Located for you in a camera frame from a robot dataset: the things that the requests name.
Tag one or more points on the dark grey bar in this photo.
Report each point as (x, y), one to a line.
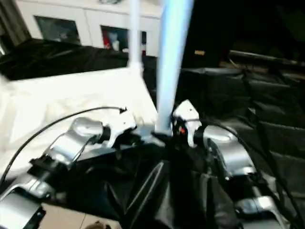
(267, 57)

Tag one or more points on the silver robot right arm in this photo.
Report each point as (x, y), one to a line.
(233, 157)

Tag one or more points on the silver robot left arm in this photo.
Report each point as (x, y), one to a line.
(66, 148)

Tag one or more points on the white plastic table top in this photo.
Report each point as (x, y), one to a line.
(57, 100)

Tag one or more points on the white glass-door cabinet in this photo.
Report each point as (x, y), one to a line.
(86, 21)

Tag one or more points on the black robot left foot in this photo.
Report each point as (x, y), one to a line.
(99, 225)

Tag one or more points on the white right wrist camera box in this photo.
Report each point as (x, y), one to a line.
(188, 119)

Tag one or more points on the black mat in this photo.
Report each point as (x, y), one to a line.
(167, 191)

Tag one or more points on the shiny silver ornament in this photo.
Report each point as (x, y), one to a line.
(110, 1)

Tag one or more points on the white plastic table leg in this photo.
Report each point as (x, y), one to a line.
(172, 62)
(135, 33)

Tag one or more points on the grey metal rack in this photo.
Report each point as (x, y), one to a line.
(9, 21)

